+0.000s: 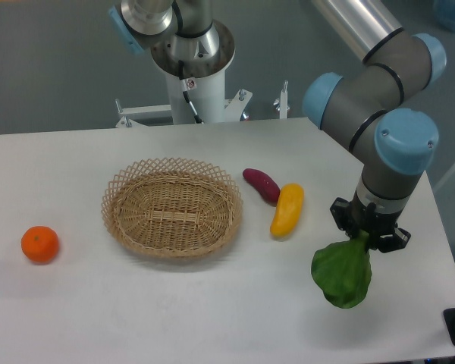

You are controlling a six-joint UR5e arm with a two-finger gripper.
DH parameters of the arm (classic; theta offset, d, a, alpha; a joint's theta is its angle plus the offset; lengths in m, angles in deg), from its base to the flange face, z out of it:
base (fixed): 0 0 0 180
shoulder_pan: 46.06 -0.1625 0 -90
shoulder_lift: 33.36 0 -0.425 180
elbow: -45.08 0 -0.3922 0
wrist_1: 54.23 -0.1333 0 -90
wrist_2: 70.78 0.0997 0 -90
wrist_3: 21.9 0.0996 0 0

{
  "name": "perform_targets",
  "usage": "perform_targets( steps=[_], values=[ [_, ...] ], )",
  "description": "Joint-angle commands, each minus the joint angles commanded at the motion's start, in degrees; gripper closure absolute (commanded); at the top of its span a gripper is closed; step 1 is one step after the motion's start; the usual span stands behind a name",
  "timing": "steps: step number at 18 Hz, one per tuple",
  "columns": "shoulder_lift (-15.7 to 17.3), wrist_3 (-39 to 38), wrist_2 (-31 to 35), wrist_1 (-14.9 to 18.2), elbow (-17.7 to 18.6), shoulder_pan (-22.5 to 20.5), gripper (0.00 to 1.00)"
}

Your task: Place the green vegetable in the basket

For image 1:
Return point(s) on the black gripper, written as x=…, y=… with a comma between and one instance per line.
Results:
x=380, y=230

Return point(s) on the green leafy vegetable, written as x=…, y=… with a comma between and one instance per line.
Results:
x=342, y=270

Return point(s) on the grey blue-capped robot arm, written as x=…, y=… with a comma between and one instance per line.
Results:
x=364, y=115

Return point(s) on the woven wicker basket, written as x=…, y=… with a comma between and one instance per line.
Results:
x=172, y=208

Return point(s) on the yellow pepper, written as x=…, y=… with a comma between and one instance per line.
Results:
x=288, y=210

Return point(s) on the purple sweet potato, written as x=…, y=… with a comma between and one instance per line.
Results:
x=263, y=184

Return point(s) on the blue object in background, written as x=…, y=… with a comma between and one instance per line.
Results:
x=444, y=12

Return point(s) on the orange mandarin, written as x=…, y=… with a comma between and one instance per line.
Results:
x=40, y=244

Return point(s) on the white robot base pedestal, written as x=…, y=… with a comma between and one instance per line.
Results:
x=194, y=71

